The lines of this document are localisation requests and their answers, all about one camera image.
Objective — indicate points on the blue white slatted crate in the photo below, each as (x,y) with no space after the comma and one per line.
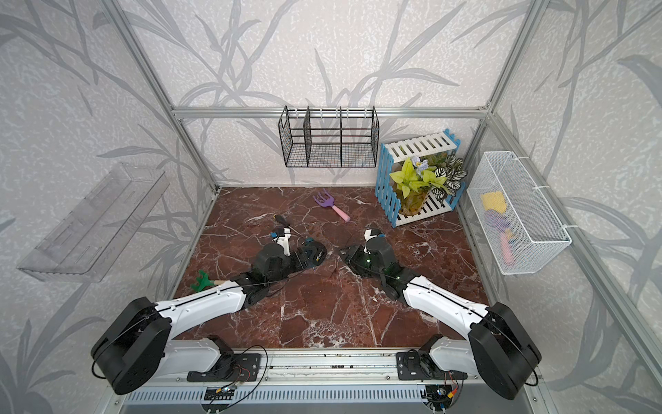
(392,156)

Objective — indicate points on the white mesh basket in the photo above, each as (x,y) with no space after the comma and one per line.
(536,234)

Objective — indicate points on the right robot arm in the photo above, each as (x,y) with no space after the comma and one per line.
(494,345)

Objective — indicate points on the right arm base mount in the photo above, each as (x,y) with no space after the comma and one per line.
(417,364)

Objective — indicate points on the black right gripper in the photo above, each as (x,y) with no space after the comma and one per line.
(350,257)

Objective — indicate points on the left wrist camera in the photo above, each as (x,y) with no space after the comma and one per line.
(282,236)

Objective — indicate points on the purple trowel pink handle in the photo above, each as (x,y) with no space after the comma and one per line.
(500,223)

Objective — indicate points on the purple rake pink handle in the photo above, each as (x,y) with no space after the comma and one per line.
(325,200)

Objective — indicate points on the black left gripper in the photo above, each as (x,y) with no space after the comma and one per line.
(301,264)

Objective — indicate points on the clear plastic wall shelf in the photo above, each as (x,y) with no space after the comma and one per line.
(83,247)

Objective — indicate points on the yellow sponge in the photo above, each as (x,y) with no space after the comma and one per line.
(495,200)

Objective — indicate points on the black wire basket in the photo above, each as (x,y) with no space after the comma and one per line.
(329,138)

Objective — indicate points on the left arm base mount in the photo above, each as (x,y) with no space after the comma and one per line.
(231,367)

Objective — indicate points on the aluminium front rail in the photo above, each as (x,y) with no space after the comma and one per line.
(338,366)

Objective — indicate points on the green rake wooden handle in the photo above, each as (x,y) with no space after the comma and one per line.
(203,282)

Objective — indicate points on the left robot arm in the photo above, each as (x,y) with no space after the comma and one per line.
(143,342)

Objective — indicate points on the green potted plant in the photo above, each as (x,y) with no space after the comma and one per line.
(440,175)

